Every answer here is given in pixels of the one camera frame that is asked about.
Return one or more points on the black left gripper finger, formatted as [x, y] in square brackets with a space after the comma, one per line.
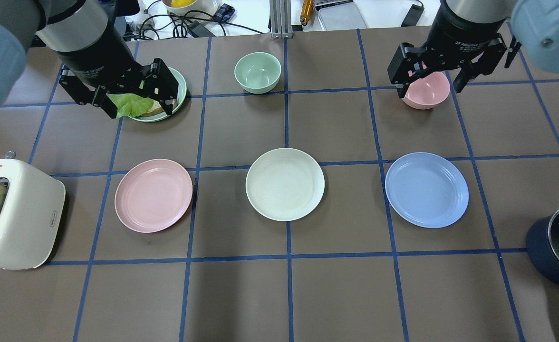
[158, 84]
[82, 95]

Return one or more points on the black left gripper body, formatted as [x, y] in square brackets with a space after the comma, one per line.
[100, 61]

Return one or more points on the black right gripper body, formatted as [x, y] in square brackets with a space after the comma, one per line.
[465, 34]

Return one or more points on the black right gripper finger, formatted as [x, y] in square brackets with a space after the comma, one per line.
[487, 61]
[406, 67]

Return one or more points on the pink plate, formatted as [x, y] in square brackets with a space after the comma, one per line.
[153, 195]

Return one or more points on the blue plate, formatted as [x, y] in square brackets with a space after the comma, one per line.
[427, 190]

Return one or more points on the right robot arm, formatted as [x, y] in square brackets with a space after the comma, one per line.
[535, 23]

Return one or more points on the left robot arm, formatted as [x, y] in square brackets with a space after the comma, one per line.
[62, 25]

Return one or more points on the green plate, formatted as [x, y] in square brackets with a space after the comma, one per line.
[179, 98]

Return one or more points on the brown bread slice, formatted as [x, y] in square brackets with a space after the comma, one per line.
[155, 113]

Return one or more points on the green lettuce leaf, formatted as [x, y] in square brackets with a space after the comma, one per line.
[131, 105]

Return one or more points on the pink bowl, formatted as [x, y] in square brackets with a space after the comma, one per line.
[428, 92]

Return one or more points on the black power adapter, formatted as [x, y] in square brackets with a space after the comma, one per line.
[413, 16]

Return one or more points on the white bowl with yellow fruit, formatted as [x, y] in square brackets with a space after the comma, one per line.
[192, 8]

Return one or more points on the silver metal tray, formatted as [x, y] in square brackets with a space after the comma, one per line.
[339, 15]

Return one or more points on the green bowl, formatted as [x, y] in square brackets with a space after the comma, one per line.
[258, 72]

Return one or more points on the cream toaster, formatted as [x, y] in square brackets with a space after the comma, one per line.
[30, 215]

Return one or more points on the cream plate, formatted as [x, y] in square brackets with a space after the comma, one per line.
[285, 184]

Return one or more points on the orange handled tool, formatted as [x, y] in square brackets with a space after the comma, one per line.
[306, 12]

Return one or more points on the aluminium frame post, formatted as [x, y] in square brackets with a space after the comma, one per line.
[281, 19]

